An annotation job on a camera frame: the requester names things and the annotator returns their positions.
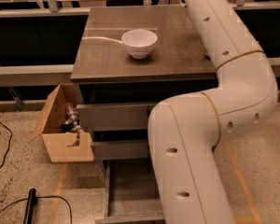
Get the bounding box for cardboard box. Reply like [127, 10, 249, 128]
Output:
[31, 83, 94, 162]

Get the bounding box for black cylindrical plug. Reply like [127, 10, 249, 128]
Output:
[23, 189, 37, 224]

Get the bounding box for grey drawer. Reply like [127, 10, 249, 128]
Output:
[95, 158, 165, 224]
[77, 103, 156, 132]
[91, 140, 149, 161]

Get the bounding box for crumpled wrappers in box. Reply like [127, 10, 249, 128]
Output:
[62, 103, 82, 133]

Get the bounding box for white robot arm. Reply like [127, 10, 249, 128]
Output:
[147, 0, 278, 224]

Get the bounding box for metal railing frame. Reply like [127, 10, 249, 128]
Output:
[0, 0, 280, 105]

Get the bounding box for grey top drawer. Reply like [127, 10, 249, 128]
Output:
[77, 103, 156, 132]

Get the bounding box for grey middle drawer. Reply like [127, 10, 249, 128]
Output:
[91, 140, 149, 161]

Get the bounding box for grey drawer cabinet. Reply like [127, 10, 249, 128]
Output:
[70, 4, 220, 224]

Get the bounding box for grey bottom drawer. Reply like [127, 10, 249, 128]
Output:
[95, 158, 165, 224]

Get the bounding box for white ceramic bowl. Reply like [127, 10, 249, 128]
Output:
[121, 29, 158, 59]

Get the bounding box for black power cable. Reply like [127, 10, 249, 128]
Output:
[0, 111, 14, 175]

